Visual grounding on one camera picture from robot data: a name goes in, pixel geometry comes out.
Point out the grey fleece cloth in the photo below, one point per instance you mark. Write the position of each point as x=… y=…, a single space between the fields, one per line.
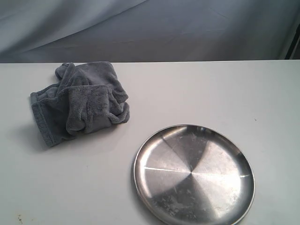
x=86 y=99

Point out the round stainless steel plate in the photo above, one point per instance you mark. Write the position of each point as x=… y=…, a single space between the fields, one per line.
x=193 y=175

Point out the dark stand pole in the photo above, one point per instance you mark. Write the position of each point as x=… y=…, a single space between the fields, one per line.
x=293 y=52

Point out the grey fabric backdrop curtain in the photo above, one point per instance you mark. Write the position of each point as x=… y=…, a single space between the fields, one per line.
x=146 y=30

